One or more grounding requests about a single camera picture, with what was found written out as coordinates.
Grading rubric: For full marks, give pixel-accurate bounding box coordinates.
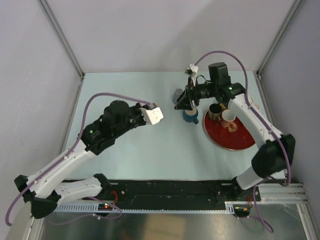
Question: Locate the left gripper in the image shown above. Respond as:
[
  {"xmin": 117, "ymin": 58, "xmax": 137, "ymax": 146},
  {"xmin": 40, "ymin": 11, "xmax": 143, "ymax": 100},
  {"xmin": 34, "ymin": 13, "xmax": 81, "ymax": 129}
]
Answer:
[{"xmin": 113, "ymin": 102, "xmax": 149, "ymax": 139}]

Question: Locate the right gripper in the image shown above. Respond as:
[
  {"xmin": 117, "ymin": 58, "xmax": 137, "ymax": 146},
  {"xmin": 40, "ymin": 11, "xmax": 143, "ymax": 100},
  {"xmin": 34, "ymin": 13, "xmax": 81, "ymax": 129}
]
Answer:
[{"xmin": 174, "ymin": 76, "xmax": 218, "ymax": 112}]

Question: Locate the grey purple mug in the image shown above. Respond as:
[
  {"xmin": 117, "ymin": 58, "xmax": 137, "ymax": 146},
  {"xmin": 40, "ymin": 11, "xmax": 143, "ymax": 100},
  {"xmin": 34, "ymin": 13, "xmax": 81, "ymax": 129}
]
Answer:
[{"xmin": 172, "ymin": 88, "xmax": 184, "ymax": 104}]

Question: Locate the blue mug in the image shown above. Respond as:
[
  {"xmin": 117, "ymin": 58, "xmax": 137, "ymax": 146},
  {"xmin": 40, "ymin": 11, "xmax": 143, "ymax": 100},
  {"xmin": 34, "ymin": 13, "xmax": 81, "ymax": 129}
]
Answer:
[{"xmin": 182, "ymin": 108, "xmax": 199, "ymax": 124}]

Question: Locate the brown grey mug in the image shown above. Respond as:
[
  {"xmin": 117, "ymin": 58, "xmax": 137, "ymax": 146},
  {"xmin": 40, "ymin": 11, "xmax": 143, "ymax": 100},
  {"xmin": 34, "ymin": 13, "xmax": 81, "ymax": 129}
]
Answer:
[{"xmin": 208, "ymin": 103, "xmax": 223, "ymax": 122}]

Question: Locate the salmon mug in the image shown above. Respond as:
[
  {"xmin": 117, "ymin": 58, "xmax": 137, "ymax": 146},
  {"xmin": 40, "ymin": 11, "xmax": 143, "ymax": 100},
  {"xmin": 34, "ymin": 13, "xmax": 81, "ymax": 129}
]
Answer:
[{"xmin": 220, "ymin": 109, "xmax": 238, "ymax": 132}]

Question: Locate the pink mug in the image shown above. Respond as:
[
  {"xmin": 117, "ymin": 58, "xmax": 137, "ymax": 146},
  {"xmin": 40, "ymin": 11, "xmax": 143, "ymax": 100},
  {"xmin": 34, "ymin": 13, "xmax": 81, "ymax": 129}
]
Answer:
[{"xmin": 248, "ymin": 95, "xmax": 260, "ymax": 110}]

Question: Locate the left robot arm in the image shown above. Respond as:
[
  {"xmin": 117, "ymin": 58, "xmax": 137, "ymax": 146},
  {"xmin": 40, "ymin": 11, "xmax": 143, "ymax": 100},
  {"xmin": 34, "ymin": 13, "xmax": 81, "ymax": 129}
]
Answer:
[{"xmin": 14, "ymin": 100, "xmax": 151, "ymax": 219}]

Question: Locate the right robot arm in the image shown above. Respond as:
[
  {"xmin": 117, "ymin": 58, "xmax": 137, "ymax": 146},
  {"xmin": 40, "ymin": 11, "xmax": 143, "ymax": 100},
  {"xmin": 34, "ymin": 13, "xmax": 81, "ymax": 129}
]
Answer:
[{"xmin": 174, "ymin": 62, "xmax": 296, "ymax": 201}]

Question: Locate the red round tray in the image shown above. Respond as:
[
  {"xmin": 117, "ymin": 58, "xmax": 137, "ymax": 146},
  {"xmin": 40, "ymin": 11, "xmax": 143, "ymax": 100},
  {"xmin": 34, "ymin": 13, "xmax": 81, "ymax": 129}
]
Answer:
[{"xmin": 203, "ymin": 107, "xmax": 255, "ymax": 150}]

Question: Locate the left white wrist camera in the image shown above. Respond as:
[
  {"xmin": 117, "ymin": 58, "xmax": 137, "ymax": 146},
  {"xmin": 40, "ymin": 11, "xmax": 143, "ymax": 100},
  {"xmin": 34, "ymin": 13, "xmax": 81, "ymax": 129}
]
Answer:
[{"xmin": 140, "ymin": 103, "xmax": 164, "ymax": 126}]

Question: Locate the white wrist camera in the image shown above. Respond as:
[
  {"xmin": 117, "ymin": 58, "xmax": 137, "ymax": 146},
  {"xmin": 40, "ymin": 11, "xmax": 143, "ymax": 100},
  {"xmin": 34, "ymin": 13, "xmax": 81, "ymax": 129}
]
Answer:
[
  {"xmin": 184, "ymin": 64, "xmax": 199, "ymax": 77},
  {"xmin": 140, "ymin": 103, "xmax": 164, "ymax": 126}
]

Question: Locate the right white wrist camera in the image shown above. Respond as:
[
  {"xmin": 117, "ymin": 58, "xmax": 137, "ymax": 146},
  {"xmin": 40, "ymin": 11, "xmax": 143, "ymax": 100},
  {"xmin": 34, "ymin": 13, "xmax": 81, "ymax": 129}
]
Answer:
[{"xmin": 184, "ymin": 64, "xmax": 199, "ymax": 77}]

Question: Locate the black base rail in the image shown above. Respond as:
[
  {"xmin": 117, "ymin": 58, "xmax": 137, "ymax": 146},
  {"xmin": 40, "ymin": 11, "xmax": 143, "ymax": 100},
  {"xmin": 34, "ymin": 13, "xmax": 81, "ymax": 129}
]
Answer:
[{"xmin": 96, "ymin": 180, "xmax": 261, "ymax": 212}]

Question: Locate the white slotted cable duct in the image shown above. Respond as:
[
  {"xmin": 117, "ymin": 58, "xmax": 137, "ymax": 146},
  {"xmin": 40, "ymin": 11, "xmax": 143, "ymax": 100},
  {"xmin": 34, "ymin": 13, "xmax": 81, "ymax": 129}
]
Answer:
[{"xmin": 54, "ymin": 202, "xmax": 235, "ymax": 215}]

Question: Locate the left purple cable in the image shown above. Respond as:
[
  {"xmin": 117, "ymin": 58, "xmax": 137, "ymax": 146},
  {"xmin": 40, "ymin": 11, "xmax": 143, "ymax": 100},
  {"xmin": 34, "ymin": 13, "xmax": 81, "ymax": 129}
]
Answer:
[{"xmin": 5, "ymin": 92, "xmax": 154, "ymax": 227}]

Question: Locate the left aluminium frame post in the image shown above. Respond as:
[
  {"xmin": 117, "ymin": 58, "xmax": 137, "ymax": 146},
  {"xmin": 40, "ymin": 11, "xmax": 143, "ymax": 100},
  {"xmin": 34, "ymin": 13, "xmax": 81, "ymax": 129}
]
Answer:
[{"xmin": 37, "ymin": 0, "xmax": 85, "ymax": 80}]

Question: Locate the aluminium frame post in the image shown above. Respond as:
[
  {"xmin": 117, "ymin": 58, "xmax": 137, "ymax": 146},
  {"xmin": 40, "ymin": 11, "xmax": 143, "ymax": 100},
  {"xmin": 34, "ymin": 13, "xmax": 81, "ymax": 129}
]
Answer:
[
  {"xmin": 37, "ymin": 0, "xmax": 85, "ymax": 80},
  {"xmin": 256, "ymin": 0, "xmax": 305, "ymax": 79}
]

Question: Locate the right aluminium frame post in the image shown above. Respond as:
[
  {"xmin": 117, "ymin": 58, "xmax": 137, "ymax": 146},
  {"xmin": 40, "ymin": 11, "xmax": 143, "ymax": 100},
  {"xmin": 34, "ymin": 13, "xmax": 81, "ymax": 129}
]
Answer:
[{"xmin": 256, "ymin": 0, "xmax": 305, "ymax": 79}]

